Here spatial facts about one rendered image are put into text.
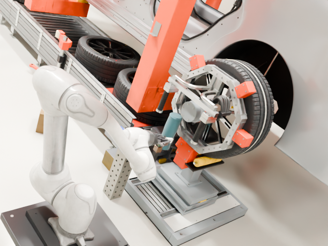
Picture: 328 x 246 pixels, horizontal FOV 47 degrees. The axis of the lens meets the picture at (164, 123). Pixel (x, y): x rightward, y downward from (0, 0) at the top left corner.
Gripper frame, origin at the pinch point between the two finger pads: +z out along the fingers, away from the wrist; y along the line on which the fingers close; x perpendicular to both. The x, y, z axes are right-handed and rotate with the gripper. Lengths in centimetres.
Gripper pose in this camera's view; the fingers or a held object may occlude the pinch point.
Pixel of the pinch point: (168, 140)
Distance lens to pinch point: 221.7
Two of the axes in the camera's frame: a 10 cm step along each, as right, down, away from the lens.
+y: -6.7, -5.5, 5.0
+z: 5.5, 0.9, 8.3
